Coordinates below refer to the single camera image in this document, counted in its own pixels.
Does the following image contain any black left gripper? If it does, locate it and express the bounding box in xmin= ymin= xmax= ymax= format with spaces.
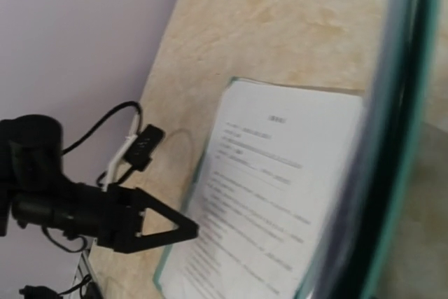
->
xmin=92 ymin=186 xmax=200 ymax=253

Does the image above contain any printed paper sheet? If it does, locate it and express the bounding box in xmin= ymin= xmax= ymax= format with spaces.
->
xmin=154 ymin=78 xmax=363 ymax=298

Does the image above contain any dark green folder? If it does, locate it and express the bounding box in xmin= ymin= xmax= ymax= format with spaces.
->
xmin=153 ymin=0 xmax=444 ymax=299

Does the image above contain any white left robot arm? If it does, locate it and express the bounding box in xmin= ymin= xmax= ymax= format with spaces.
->
xmin=1 ymin=115 xmax=199 ymax=253

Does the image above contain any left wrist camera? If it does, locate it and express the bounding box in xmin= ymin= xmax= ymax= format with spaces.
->
xmin=101 ymin=123 xmax=165 ymax=191

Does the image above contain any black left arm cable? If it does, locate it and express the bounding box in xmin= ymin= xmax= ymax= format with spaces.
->
xmin=61 ymin=101 xmax=144 ymax=156

